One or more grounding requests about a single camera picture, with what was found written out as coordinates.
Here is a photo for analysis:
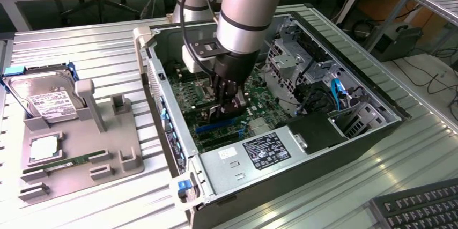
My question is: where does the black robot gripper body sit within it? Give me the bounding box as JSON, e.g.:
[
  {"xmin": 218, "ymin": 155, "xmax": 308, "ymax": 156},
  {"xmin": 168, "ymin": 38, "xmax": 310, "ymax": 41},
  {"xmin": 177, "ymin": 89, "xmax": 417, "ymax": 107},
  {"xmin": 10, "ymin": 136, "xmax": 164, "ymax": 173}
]
[{"xmin": 214, "ymin": 49, "xmax": 261, "ymax": 82}]

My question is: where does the black graphics card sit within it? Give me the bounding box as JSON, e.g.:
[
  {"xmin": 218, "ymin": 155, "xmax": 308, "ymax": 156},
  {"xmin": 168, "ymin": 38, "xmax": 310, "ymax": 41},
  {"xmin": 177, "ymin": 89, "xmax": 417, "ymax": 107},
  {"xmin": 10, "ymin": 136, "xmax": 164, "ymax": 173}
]
[{"xmin": 198, "ymin": 104, "xmax": 237, "ymax": 124}]

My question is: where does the CPU socket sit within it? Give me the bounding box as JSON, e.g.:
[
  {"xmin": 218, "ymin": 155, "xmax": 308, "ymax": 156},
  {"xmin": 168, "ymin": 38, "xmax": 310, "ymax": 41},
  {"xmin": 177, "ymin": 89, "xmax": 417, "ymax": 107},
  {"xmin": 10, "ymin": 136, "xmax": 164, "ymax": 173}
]
[{"xmin": 196, "ymin": 80, "xmax": 218, "ymax": 100}]

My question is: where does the green motherboard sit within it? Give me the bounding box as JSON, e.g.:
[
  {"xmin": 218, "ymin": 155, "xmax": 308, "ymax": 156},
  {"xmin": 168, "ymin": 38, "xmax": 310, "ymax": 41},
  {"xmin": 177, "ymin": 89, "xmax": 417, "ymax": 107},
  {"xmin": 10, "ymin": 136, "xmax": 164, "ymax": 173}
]
[{"xmin": 168, "ymin": 60, "xmax": 293, "ymax": 152}]

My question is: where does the silver chipset heatsink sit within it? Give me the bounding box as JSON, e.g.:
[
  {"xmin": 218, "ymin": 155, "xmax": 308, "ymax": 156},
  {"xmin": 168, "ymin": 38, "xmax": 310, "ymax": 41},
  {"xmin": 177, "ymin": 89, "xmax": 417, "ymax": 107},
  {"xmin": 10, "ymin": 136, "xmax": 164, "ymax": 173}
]
[{"xmin": 249, "ymin": 120, "xmax": 273, "ymax": 136}]

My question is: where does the blue expansion slot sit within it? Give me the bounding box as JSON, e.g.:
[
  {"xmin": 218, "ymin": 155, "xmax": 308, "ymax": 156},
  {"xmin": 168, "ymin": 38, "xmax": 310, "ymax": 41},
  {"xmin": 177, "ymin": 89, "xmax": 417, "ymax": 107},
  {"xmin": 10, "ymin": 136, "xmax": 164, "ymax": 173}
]
[{"xmin": 196, "ymin": 121, "xmax": 234, "ymax": 134}]

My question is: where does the silver drive cage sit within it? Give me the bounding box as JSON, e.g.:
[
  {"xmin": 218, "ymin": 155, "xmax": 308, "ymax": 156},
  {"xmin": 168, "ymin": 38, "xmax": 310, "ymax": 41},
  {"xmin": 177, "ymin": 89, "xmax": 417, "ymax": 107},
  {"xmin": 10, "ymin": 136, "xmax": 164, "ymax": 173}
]
[{"xmin": 265, "ymin": 38, "xmax": 325, "ymax": 106}]

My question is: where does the black expansion slot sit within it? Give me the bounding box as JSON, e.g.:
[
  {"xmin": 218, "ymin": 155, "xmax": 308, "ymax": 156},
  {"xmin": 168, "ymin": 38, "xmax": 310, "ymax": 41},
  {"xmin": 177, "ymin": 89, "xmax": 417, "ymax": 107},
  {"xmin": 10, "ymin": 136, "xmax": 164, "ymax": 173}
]
[
  {"xmin": 202, "ymin": 137, "xmax": 245, "ymax": 151},
  {"xmin": 198, "ymin": 130, "xmax": 241, "ymax": 144}
]

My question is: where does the black plastic air shroud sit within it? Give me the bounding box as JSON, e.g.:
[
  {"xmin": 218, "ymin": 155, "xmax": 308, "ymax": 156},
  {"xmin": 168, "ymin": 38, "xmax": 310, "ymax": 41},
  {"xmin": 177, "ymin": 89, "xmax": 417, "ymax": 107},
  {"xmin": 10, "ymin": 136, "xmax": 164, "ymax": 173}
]
[{"xmin": 274, "ymin": 112, "xmax": 349, "ymax": 155}]

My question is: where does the silver power supply unit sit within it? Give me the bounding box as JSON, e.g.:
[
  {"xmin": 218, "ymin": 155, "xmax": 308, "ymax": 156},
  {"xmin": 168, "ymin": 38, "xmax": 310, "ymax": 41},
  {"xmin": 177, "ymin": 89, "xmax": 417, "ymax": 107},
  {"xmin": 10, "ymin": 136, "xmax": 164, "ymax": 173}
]
[{"xmin": 198, "ymin": 125, "xmax": 309, "ymax": 196}]

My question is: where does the open black PC case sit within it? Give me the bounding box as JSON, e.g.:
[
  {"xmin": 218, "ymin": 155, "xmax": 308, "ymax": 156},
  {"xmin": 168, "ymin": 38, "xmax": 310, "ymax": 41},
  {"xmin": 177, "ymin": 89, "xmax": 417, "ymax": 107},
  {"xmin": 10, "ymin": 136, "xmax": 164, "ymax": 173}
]
[{"xmin": 133, "ymin": 3, "xmax": 413, "ymax": 229}]

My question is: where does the silver disk bay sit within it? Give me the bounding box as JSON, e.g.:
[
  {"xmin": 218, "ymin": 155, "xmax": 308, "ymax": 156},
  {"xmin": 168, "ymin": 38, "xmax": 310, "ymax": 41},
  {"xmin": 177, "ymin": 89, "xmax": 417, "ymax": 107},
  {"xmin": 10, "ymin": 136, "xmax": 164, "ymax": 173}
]
[{"xmin": 329, "ymin": 102, "xmax": 401, "ymax": 140}]

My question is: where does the grey parts rack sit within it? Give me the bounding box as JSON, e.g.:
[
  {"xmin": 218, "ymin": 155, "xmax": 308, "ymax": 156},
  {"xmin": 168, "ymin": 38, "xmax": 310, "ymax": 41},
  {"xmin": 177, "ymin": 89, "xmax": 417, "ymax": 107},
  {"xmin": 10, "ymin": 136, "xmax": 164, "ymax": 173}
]
[{"xmin": 17, "ymin": 78, "xmax": 146, "ymax": 208}]

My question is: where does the silver hard disk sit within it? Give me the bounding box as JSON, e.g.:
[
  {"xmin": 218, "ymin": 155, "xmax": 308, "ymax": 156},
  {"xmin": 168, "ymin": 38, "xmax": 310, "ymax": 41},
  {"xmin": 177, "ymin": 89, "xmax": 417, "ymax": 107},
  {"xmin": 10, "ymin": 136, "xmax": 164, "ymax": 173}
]
[{"xmin": 7, "ymin": 71, "xmax": 87, "ymax": 124}]

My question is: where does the green RAM stick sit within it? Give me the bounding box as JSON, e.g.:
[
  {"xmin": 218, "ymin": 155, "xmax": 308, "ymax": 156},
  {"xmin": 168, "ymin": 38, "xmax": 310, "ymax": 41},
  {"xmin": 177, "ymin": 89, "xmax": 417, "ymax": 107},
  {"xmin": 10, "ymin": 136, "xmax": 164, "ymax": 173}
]
[{"xmin": 23, "ymin": 151, "xmax": 107, "ymax": 176}]

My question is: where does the silver CPU chip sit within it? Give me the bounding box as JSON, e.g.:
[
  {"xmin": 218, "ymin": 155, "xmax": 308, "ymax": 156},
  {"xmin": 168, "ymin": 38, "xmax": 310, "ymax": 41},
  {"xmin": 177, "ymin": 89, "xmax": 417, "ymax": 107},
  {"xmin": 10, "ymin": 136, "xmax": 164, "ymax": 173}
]
[{"xmin": 29, "ymin": 136, "xmax": 61, "ymax": 161}]

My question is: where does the blue hard disk carrier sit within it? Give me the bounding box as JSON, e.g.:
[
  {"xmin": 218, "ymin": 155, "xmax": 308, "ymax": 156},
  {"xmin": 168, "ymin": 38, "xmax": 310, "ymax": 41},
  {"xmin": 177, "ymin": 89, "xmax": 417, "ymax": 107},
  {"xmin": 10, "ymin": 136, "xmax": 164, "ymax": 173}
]
[{"xmin": 2, "ymin": 61, "xmax": 81, "ymax": 98}]

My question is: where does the black keyboard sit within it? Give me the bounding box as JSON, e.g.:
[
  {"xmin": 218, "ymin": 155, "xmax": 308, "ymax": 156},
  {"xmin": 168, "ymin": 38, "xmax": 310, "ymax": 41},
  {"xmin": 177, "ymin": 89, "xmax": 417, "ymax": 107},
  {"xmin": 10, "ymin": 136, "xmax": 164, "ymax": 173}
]
[{"xmin": 368, "ymin": 178, "xmax": 458, "ymax": 229}]

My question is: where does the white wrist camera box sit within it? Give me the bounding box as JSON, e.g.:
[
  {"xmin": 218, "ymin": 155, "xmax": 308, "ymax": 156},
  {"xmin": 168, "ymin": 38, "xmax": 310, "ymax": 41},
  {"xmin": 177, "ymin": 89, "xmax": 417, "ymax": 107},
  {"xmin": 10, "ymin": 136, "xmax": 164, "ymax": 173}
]
[{"xmin": 182, "ymin": 44, "xmax": 216, "ymax": 73}]

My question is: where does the black wire bundle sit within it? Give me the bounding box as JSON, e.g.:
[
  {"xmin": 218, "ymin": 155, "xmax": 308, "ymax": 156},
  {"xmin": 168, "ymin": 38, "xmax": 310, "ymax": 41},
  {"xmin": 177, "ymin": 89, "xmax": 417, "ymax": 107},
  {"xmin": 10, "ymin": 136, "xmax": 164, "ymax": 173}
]
[{"xmin": 296, "ymin": 83, "xmax": 337, "ymax": 117}]

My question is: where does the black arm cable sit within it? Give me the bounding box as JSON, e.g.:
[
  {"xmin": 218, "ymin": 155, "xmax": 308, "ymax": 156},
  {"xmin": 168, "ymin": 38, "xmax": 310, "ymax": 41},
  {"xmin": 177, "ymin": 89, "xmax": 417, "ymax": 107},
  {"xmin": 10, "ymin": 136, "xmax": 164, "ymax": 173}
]
[{"xmin": 178, "ymin": 0, "xmax": 218, "ymax": 77}]

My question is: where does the blue wire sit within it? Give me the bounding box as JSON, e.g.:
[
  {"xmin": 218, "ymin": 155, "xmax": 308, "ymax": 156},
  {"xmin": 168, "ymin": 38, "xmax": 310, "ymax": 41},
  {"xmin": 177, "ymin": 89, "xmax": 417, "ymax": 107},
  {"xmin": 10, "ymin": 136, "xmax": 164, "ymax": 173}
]
[{"xmin": 332, "ymin": 78, "xmax": 346, "ymax": 112}]

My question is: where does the black box with handle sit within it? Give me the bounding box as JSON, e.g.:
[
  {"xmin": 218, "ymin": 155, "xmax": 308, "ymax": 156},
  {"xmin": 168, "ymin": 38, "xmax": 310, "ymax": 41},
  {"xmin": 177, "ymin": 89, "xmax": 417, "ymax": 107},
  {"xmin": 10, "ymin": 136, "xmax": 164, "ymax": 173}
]
[{"xmin": 372, "ymin": 25, "xmax": 424, "ymax": 62}]

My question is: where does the metal slat frame table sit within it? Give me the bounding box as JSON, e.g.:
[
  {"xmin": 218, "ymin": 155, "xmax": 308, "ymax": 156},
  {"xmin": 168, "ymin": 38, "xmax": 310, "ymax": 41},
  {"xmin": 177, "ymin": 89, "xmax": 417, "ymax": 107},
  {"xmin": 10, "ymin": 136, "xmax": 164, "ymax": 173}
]
[{"xmin": 366, "ymin": 0, "xmax": 458, "ymax": 53}]

